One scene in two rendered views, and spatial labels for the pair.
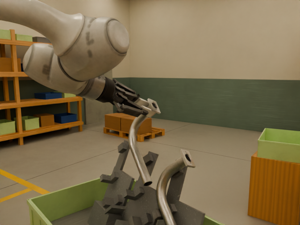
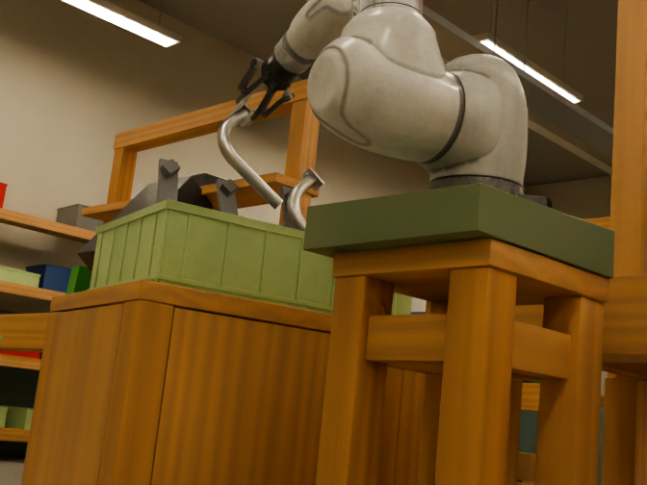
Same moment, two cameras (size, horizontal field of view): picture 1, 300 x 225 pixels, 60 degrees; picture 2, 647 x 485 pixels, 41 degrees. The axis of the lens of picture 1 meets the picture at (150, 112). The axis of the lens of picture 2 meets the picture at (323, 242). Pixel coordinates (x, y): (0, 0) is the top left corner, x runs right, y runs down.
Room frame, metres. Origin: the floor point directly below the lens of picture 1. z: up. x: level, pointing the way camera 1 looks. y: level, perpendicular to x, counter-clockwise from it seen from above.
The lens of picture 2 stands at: (0.35, 2.00, 0.58)
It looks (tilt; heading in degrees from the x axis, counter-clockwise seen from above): 12 degrees up; 279
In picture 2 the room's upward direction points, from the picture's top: 6 degrees clockwise
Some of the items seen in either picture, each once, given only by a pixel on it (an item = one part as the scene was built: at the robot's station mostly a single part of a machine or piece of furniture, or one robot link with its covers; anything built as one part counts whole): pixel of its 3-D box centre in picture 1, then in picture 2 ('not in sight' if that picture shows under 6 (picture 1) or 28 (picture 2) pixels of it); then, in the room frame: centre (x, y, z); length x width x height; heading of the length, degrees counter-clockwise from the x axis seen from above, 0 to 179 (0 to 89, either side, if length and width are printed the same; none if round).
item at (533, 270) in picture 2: not in sight; (469, 277); (0.33, 0.58, 0.83); 0.32 x 0.32 x 0.04; 51
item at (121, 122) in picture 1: (133, 124); not in sight; (5.87, 0.38, 0.22); 1.20 x 0.81 x 0.44; 49
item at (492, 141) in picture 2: not in sight; (475, 122); (0.34, 0.59, 1.09); 0.18 x 0.16 x 0.22; 41
